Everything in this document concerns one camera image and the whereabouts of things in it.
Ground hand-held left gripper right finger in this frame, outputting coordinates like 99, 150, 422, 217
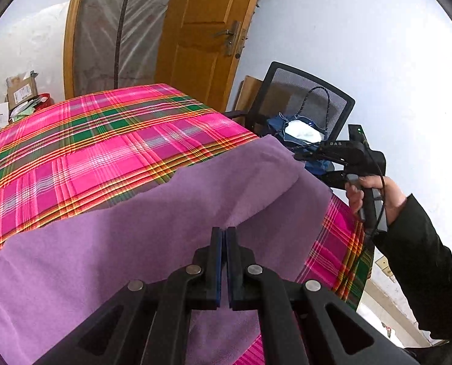
226, 226, 420, 365

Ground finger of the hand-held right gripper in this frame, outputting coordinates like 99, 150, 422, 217
294, 145, 325, 161
319, 171, 349, 190

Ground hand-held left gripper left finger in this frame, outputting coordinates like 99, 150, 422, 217
34, 226, 224, 365

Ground purple fleece garment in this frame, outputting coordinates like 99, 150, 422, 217
0, 135, 333, 365

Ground person's right forearm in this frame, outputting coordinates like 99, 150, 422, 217
370, 194, 452, 350

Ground person's right hand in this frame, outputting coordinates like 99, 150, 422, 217
344, 176, 407, 224

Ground white crumpled cloth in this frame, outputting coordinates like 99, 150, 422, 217
283, 120, 323, 143

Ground blue fabric bag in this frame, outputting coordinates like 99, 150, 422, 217
266, 87, 337, 176

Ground black mesh office chair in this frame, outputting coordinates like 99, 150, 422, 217
224, 61, 356, 149

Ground brown cardboard sheet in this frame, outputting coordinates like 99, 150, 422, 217
234, 76, 265, 115

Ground wooden door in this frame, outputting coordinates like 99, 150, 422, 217
155, 0, 268, 111

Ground pink plaid blanket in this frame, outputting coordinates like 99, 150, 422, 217
0, 83, 375, 365

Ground plastic-covered doorway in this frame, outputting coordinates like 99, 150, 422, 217
63, 0, 173, 99

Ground cardboard box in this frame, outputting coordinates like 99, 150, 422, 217
5, 70, 40, 111

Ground metal door handle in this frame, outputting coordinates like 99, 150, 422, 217
213, 21, 247, 59

